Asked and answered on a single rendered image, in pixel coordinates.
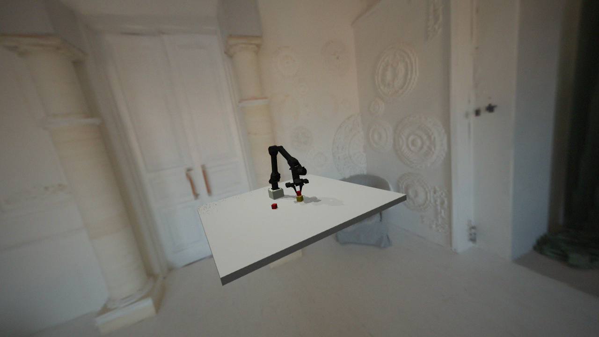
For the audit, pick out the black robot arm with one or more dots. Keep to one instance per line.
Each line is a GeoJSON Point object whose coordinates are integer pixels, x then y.
{"type": "Point", "coordinates": [294, 164]}

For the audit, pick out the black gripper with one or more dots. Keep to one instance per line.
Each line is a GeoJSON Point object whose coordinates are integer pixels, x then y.
{"type": "Point", "coordinates": [292, 184]}

